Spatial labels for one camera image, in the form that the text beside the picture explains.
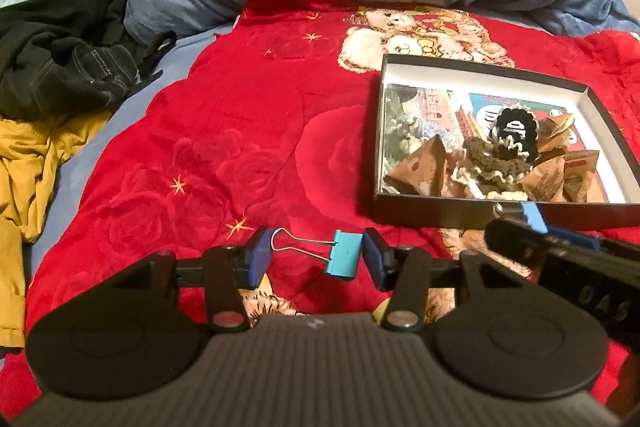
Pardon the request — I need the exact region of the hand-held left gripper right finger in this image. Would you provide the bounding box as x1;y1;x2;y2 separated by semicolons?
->
362;227;539;333

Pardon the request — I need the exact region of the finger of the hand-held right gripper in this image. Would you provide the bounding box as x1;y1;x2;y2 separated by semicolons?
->
484;202;552;270
542;227;603;254

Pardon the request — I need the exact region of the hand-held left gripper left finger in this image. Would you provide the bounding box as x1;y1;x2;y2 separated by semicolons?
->
112;226;274;333

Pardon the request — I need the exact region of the blue binder clip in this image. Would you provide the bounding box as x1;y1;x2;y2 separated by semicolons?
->
270;227;369;280

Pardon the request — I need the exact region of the cream scrunchie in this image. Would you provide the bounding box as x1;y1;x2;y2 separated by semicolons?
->
449;156;527;202

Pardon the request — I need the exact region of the black cardboard box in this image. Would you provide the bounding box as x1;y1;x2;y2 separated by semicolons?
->
372;52;640;230

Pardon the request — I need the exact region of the dark olive scrunchie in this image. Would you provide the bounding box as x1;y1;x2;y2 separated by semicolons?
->
459;136;517;178

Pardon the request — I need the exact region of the black scrunchie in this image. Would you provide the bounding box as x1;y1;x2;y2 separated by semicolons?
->
491;106;542;148

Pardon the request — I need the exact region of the red printed blanket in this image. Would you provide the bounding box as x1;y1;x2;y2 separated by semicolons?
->
30;0;640;408

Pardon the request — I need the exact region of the illustrated book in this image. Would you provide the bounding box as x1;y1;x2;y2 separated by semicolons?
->
382;84;616;202

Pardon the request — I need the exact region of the yellow cloth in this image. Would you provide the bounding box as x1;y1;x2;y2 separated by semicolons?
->
0;109;114;350

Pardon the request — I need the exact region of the black clothing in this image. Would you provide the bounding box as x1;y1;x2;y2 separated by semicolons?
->
0;0;177;124

